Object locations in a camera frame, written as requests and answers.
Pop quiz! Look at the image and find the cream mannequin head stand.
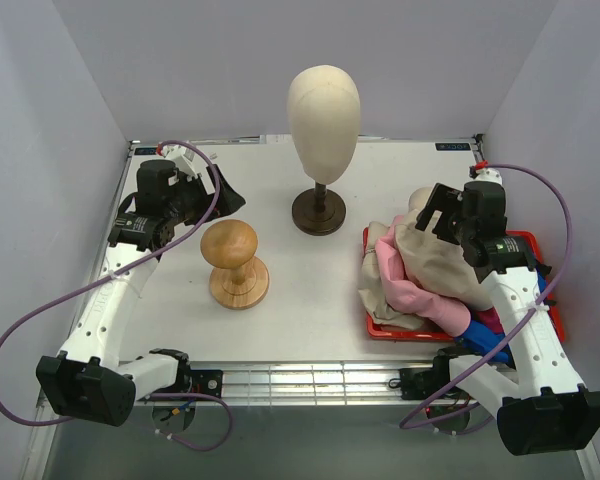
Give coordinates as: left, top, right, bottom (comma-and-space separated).
287, 65, 361, 236

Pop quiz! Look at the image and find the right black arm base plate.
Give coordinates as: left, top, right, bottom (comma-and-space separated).
388, 368, 450, 400

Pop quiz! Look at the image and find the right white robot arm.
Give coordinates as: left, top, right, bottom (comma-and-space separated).
416, 181, 600, 455

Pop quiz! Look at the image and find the aluminium front rail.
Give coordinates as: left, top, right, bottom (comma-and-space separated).
37, 360, 481, 407

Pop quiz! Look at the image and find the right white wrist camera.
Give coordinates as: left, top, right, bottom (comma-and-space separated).
469, 161, 503, 186

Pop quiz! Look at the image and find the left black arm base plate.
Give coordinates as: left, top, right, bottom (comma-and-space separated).
140, 367, 224, 401

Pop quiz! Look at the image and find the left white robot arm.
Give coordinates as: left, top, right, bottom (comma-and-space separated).
36, 159, 246, 426

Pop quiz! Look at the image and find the blue and magenta hat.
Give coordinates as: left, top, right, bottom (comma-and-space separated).
454, 272, 557, 368

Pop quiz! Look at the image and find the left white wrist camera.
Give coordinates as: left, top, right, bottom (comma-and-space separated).
161, 145, 198, 178

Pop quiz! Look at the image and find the cream bucket hat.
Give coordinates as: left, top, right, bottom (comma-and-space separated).
393, 187, 493, 311

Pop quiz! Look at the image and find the beige bucket hat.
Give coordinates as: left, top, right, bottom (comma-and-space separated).
358, 221, 430, 332

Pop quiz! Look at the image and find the pink bucket hat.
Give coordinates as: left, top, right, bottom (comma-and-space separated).
375, 215, 471, 337

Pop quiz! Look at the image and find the red plastic tray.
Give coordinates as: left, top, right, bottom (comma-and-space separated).
365, 230, 566, 343

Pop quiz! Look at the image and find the light wooden hat stand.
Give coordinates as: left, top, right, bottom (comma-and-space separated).
200, 219, 270, 310

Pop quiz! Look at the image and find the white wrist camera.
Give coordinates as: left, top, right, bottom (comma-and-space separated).
469, 161, 503, 186
161, 145, 198, 178

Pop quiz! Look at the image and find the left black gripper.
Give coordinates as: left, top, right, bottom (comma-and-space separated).
165, 164, 245, 226

